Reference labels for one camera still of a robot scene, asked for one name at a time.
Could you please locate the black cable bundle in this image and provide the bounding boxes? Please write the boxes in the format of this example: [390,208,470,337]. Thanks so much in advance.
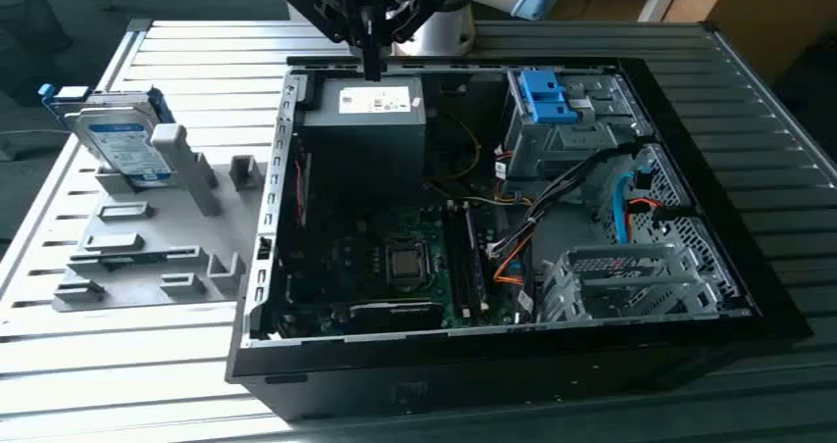
[515,143,639,223]

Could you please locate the white cable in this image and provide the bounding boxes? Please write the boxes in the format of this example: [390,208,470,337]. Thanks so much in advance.
[0,127,75,138]

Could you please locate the black PC case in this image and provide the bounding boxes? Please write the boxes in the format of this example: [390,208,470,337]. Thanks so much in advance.
[224,55,816,422]

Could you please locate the orange wire bundle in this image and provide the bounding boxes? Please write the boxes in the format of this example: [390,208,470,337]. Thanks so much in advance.
[490,236,531,285]

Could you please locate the grey metal disk bay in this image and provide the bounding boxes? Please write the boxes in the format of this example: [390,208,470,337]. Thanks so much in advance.
[539,243,727,322]

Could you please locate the black RAM stick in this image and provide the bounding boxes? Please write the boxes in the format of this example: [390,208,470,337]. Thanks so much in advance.
[460,200,491,313]

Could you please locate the blue wire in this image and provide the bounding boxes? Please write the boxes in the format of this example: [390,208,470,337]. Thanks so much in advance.
[613,171,646,246]

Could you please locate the brown wooden cabinet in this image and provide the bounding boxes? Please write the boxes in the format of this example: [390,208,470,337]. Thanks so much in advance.
[709,0,837,89]

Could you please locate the blue drive latch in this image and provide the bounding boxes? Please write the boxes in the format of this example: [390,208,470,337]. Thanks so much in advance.
[521,70,581,124]

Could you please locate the black graphics card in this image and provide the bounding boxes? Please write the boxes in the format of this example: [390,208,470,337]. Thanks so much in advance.
[348,299,444,334]

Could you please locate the CPU socket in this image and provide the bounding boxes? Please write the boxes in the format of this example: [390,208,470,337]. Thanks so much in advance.
[382,236,432,287]

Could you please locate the grey metal drive cage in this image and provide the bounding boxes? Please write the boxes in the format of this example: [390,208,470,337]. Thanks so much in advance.
[500,69,655,182]

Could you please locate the grey power supply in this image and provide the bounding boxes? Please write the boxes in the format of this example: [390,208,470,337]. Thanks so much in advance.
[296,74,430,194]

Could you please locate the green motherboard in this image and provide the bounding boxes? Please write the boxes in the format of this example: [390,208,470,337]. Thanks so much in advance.
[278,197,525,339]

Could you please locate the grey parts rack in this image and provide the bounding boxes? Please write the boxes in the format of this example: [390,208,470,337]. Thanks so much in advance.
[49,123,271,313]

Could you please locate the yellow wire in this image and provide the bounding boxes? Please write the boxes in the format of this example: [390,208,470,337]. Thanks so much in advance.
[423,112,483,184]

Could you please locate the black waste bin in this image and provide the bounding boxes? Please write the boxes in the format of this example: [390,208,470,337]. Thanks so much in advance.
[0,0,73,109]

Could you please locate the hard disk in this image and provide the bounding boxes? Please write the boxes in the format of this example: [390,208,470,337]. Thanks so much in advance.
[36,82,176,189]

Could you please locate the orange red wire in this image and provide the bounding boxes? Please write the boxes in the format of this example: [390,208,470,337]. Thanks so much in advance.
[623,196,666,228]

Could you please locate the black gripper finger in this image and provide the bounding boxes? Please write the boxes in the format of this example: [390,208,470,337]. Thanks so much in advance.
[280,0,376,82]
[371,0,454,82]

